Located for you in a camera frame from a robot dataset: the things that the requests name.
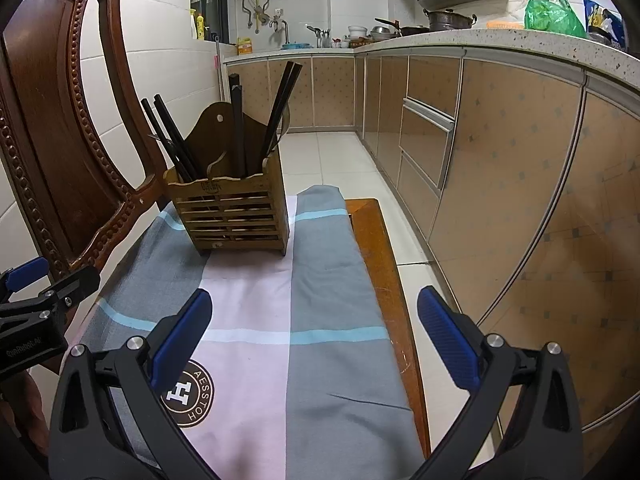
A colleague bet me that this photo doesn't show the metal wall pipes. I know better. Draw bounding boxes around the metal wall pipes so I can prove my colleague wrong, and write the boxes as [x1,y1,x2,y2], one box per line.
[242,0,266,35]

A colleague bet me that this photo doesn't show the wooden slatted utensil holder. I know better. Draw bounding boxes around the wooden slatted utensil holder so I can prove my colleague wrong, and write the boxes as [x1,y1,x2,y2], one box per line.
[164,101,291,257]

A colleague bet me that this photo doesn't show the green plastic bag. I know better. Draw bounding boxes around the green plastic bag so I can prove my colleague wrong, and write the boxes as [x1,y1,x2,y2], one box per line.
[524,0,587,39]

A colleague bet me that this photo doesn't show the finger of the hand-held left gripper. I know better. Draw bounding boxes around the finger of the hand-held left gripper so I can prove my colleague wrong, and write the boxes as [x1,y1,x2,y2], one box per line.
[0,266,101,323]
[0,257,49,303]

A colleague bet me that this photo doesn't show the metal sink faucet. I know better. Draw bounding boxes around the metal sink faucet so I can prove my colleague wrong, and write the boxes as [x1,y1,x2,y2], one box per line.
[269,17,291,47]

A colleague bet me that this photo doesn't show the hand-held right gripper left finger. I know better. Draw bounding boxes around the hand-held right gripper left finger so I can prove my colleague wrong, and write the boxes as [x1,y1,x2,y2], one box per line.
[47,287,221,480]

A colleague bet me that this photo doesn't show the blue snack bag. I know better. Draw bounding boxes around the blue snack bag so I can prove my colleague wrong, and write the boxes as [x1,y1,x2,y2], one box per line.
[579,0,626,46]

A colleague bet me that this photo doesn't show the speckled white countertop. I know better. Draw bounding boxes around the speckled white countertop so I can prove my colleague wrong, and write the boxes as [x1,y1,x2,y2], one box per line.
[222,27,640,86]

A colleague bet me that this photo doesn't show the grey pink checked cloth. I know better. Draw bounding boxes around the grey pink checked cloth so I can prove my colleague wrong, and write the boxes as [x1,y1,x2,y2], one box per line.
[67,185,426,480]

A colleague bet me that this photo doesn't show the bunch of black chopsticks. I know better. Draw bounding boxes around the bunch of black chopsticks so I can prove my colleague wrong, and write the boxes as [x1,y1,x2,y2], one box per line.
[140,60,303,183]

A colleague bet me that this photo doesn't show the beige kitchen cabinets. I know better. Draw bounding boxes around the beige kitchen cabinets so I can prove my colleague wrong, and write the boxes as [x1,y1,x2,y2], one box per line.
[222,42,640,456]

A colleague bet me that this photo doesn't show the carved brown wooden chair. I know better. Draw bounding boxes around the carved brown wooden chair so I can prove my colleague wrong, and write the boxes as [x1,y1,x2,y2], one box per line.
[0,0,433,461]

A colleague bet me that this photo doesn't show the pale mop handle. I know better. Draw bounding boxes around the pale mop handle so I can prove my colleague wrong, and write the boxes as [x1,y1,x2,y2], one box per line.
[214,35,224,103]

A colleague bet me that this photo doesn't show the black wok pan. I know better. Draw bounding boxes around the black wok pan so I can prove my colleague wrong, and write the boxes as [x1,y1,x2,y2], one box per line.
[374,17,431,38]

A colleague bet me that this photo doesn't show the steel pot with lid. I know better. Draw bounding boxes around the steel pot with lid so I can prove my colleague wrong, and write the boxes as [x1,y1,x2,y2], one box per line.
[424,7,478,32]

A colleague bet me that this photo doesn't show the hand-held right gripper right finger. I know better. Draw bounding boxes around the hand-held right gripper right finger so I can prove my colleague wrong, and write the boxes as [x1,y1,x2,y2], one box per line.
[412,285,586,480]

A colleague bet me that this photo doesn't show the cup of kitchen utensils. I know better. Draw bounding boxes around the cup of kitchen utensils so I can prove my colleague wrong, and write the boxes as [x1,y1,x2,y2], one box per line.
[306,25,332,49]

